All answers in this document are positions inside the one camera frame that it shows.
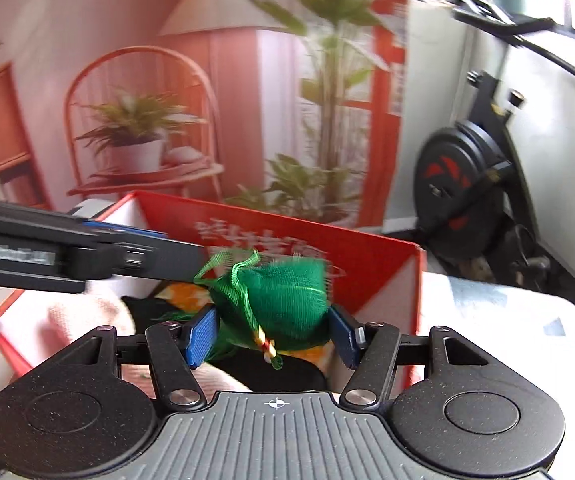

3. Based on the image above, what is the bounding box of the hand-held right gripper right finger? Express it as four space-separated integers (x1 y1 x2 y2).
327 305 488 408

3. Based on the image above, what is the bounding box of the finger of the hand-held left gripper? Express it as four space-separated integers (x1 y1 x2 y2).
111 239 209 282
82 219 169 242

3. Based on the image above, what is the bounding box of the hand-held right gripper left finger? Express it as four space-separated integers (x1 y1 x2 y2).
74 305 220 408

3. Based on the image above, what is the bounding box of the orange floral quilted cloth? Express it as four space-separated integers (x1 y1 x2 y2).
154 282 335 367

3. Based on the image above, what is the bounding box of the green mesh drawstring pouch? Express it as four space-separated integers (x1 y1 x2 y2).
160 250 338 371

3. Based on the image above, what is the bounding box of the red strawberry print cardboard box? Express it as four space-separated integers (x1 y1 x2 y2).
0 190 428 391

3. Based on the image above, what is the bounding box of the pink knitted cloth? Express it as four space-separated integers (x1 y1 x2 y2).
47 295 253 393

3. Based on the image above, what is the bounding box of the white printed blanket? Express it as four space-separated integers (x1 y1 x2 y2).
0 270 575 466

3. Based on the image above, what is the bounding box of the black exercise bike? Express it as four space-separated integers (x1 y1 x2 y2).
412 0 575 286

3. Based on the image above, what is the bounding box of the wall poster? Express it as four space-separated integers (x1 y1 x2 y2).
0 0 411 228

